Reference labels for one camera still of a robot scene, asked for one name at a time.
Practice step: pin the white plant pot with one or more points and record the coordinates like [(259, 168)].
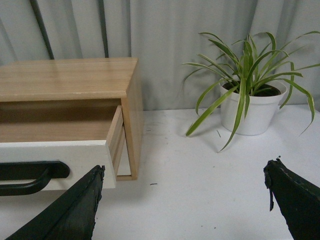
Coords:
[(260, 111)]

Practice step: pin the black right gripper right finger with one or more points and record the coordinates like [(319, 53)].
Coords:
[(297, 198)]

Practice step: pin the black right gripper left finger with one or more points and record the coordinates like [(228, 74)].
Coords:
[(71, 216)]

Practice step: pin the black drawer handle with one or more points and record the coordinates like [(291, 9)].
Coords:
[(38, 173)]

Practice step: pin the white front wooden drawer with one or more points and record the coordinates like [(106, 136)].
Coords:
[(81, 137)]

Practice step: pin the wooden drawer cabinet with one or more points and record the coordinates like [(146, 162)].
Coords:
[(92, 82)]

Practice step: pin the green spider plant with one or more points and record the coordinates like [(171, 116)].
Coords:
[(249, 74)]

